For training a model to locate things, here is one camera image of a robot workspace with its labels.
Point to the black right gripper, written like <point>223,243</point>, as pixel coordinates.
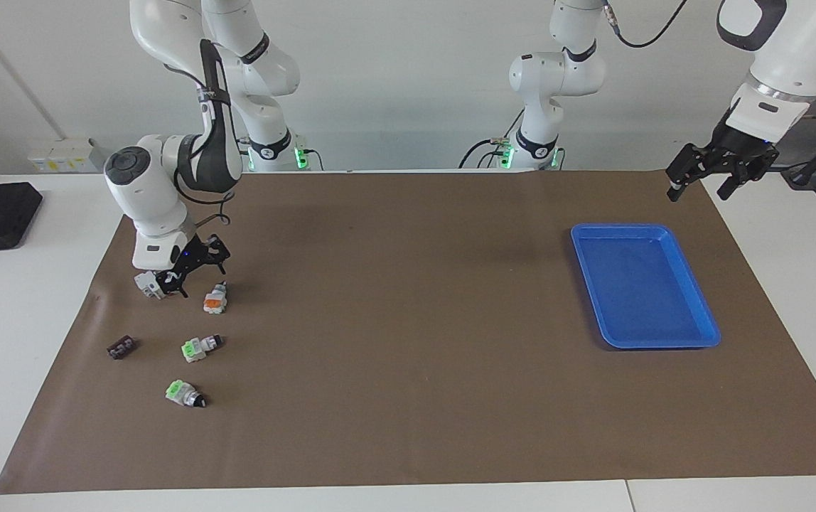
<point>191,257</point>

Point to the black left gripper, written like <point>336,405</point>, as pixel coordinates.
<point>742,149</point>

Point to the orange and white selector switch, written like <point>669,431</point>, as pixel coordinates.
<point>215,302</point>

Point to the white circuit breaker red lever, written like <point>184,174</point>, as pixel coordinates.
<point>145,283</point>

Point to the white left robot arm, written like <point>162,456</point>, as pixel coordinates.
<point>550,78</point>

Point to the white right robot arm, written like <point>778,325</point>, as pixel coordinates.
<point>148,185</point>

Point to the small dark terminal block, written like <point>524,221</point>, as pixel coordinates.
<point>122,348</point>

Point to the blue plastic tray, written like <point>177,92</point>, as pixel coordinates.
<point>642,291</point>

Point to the brown paper table mat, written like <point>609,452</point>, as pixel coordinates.
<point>408,355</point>

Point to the green and white selector switch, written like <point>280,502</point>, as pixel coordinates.
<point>180,393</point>
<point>195,348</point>

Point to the white wall power strip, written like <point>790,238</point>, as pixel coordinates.
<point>60,156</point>

